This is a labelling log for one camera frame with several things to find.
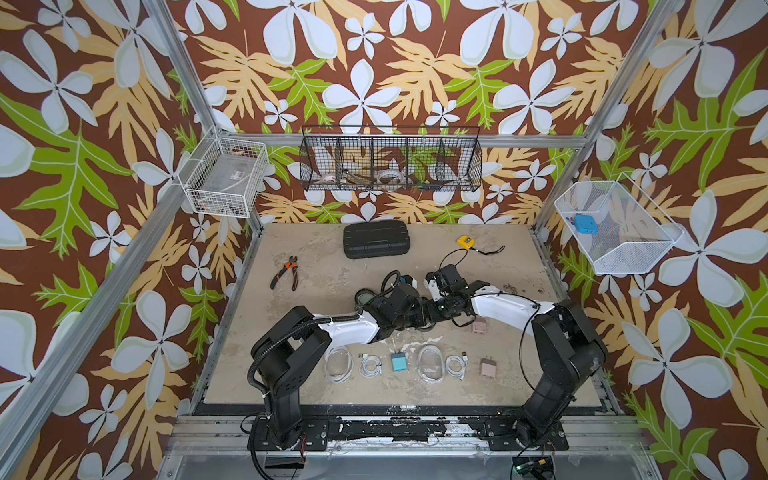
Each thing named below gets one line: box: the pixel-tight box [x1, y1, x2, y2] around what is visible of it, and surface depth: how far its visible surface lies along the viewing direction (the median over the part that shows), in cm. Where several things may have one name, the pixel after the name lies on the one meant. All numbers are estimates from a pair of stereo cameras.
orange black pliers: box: [270, 255, 299, 291], surface depth 109 cm
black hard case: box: [343, 220, 410, 259], surface depth 112 cm
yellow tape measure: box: [456, 235, 505, 255], surface depth 117 cm
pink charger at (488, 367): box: [480, 356, 497, 378], surface depth 86 cm
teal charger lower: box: [391, 353, 408, 372], surface depth 86 cm
